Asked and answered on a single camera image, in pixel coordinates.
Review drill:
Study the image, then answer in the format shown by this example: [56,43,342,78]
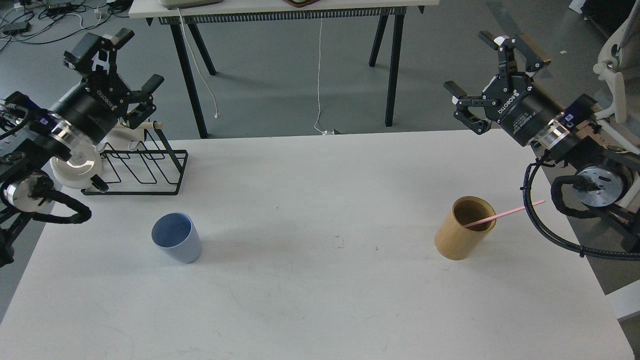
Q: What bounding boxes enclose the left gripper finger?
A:
[121,74,165,129]
[63,28,135,81]

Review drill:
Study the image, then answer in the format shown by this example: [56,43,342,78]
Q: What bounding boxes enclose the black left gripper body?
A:
[49,73,130,145]

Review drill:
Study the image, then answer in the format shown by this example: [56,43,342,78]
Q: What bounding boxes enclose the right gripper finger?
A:
[443,80,501,135]
[478,30,551,87]

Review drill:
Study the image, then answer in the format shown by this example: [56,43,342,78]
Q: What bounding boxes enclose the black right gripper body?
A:
[482,72,566,147]

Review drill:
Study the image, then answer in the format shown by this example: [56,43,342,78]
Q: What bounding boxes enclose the pink chopstick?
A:
[463,206,526,229]

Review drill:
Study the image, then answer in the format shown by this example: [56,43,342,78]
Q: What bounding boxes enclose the blue plastic cup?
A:
[151,212,202,264]

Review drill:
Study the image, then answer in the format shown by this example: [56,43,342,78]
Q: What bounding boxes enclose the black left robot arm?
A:
[0,28,164,265]

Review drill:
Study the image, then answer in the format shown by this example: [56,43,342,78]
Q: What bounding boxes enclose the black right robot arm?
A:
[443,30,640,262]

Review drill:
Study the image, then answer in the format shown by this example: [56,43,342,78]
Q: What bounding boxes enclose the white mug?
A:
[96,121,154,153]

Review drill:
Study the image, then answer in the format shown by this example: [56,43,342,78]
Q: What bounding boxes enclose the white round bowl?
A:
[49,142,103,190]

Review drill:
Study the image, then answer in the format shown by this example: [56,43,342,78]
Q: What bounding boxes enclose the white office chair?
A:
[592,0,640,139]

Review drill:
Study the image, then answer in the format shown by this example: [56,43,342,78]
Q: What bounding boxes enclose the white background table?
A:
[128,0,440,140]

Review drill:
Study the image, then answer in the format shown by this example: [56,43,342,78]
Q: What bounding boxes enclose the wooden cylinder holder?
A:
[434,196,496,261]

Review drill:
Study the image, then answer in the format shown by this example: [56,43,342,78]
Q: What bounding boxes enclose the floor cables and adapters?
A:
[0,0,134,53]

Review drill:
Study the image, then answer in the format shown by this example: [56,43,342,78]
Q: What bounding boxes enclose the black wire dish rack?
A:
[81,121,189,196]

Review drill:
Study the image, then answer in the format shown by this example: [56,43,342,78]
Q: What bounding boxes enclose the white hanging cable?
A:
[313,19,335,136]

